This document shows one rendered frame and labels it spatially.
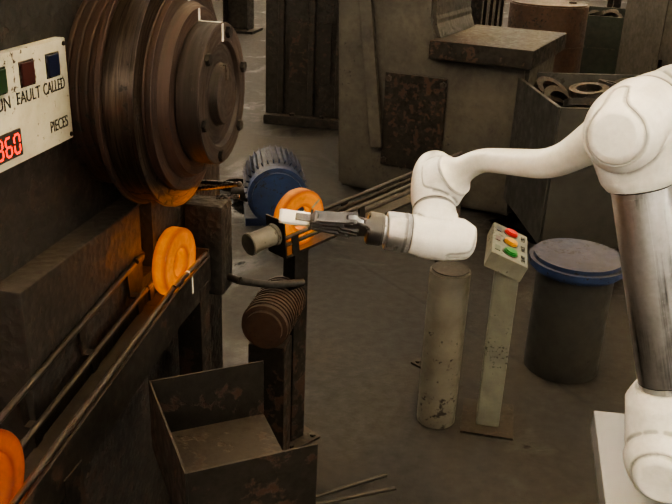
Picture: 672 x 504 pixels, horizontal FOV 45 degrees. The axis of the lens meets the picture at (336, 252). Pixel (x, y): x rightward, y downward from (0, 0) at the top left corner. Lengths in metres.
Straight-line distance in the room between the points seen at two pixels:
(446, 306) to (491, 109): 2.00
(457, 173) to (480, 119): 2.36
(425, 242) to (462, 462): 0.86
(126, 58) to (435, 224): 0.75
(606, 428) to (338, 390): 1.04
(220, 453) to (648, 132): 0.87
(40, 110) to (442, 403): 1.53
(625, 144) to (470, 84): 2.89
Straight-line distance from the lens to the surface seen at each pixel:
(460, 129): 4.28
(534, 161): 1.71
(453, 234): 1.82
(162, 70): 1.54
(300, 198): 2.14
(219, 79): 1.62
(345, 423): 2.57
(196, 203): 1.99
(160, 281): 1.78
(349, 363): 2.88
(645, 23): 5.88
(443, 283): 2.34
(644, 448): 1.57
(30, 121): 1.46
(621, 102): 1.39
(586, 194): 3.70
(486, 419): 2.60
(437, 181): 1.89
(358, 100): 4.46
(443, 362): 2.45
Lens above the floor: 1.47
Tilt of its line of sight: 23 degrees down
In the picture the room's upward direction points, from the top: 2 degrees clockwise
